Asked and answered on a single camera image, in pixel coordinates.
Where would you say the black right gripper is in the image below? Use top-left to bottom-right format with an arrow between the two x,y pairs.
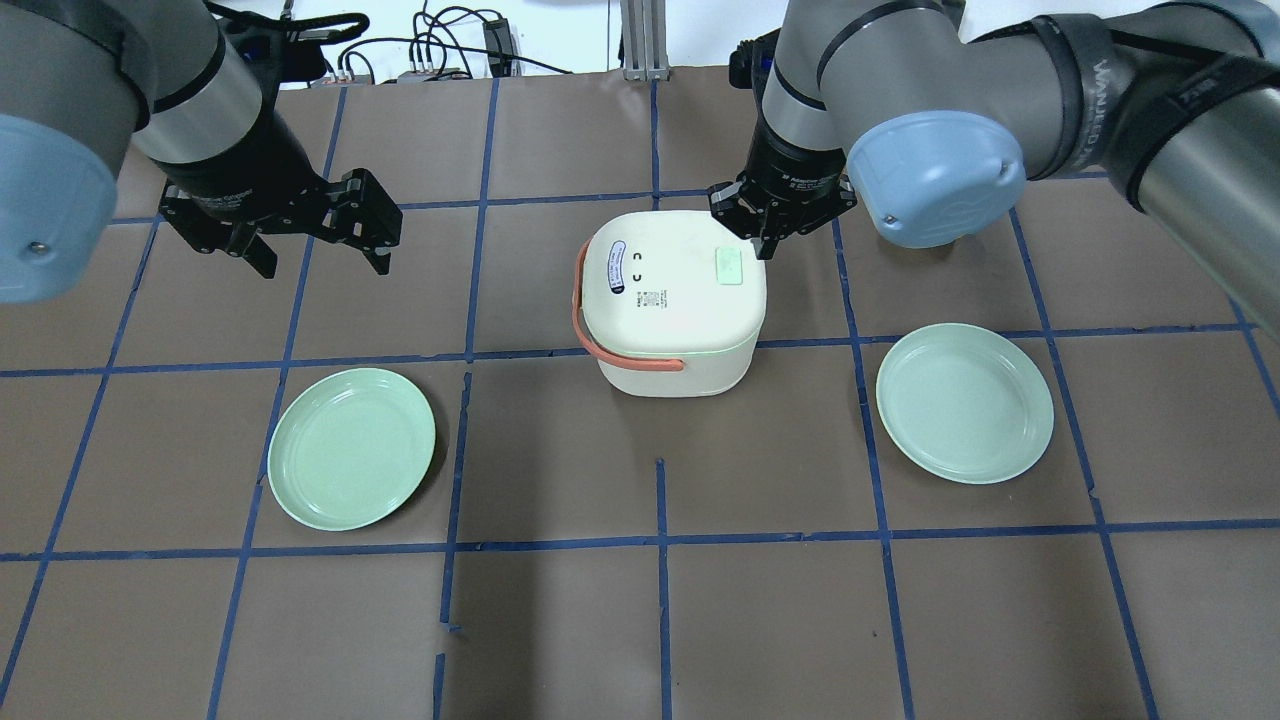
708,117 -> 858,261

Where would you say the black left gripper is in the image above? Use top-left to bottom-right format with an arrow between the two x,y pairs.
157,108 -> 403,279

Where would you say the white rice cooker orange handle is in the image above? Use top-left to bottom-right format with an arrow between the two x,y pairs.
571,210 -> 769,398

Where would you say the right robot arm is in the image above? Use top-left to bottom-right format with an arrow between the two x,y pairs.
707,1 -> 1279,334

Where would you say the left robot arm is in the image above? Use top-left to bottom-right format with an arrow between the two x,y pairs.
1,1 -> 403,304

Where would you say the green plate near right arm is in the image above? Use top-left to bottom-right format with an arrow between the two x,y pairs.
876,323 -> 1055,486

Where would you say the green plate near left arm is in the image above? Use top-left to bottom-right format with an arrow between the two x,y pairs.
266,366 -> 436,532

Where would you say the black power adapter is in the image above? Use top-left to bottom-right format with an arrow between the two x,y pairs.
483,17 -> 516,78

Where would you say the brown paper table mat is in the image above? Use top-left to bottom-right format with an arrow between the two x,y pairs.
1,68 -> 1279,719

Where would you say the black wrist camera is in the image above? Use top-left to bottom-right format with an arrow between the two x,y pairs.
727,28 -> 781,95

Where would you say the aluminium frame post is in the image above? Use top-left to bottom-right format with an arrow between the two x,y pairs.
620,0 -> 671,82

